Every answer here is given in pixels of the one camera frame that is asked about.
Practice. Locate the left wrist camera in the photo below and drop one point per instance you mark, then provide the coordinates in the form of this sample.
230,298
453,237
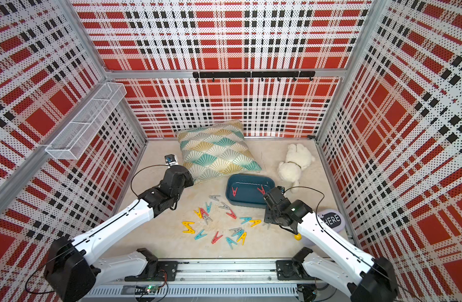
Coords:
170,160

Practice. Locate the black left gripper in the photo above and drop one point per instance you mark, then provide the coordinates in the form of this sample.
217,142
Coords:
189,182

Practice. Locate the teal clothespin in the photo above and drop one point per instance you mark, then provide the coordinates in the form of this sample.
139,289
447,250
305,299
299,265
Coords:
245,220
231,242
208,207
200,235

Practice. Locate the white plush teddy bear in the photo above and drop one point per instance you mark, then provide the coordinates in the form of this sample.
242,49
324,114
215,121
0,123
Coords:
298,158

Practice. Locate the black wall hook rail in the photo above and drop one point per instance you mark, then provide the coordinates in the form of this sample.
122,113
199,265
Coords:
254,74

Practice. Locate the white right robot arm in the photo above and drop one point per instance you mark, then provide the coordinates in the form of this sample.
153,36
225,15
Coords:
350,270

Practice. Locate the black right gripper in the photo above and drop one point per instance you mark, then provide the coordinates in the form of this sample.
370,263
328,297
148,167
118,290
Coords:
267,216

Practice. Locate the yellow clothespin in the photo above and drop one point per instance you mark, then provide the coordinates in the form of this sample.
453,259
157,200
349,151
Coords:
188,226
254,223
199,213
242,238

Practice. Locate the green circuit board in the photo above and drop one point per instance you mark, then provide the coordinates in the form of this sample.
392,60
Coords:
144,290

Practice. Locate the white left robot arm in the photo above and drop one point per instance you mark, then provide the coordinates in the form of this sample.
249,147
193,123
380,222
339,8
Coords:
75,266

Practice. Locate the white wire mesh shelf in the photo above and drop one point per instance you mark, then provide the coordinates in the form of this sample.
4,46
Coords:
76,136

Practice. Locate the metal base rail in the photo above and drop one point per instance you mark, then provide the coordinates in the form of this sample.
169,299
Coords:
218,278

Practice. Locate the teal yellow patterned pillow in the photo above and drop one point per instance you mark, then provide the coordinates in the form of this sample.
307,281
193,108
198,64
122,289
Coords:
216,151

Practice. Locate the teal plastic storage box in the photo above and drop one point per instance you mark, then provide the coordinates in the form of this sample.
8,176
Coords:
247,193

